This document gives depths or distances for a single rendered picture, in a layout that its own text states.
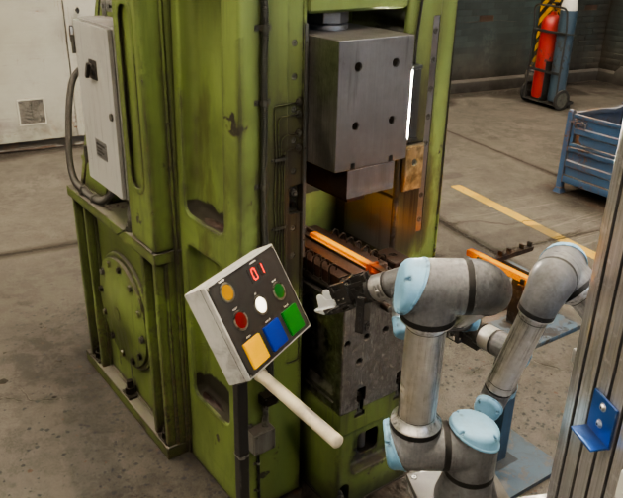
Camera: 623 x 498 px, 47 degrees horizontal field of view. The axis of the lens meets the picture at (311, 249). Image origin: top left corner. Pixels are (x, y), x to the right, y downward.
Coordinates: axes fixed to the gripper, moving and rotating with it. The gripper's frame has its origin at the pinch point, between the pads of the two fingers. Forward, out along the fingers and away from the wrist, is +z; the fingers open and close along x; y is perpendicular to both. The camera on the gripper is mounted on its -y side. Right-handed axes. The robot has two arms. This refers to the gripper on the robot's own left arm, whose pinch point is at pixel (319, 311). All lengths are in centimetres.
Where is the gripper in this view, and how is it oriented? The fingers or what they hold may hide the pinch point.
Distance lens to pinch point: 206.4
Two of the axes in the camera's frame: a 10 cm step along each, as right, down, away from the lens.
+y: -4.2, -9.0, -1.4
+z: -7.7, 2.7, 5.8
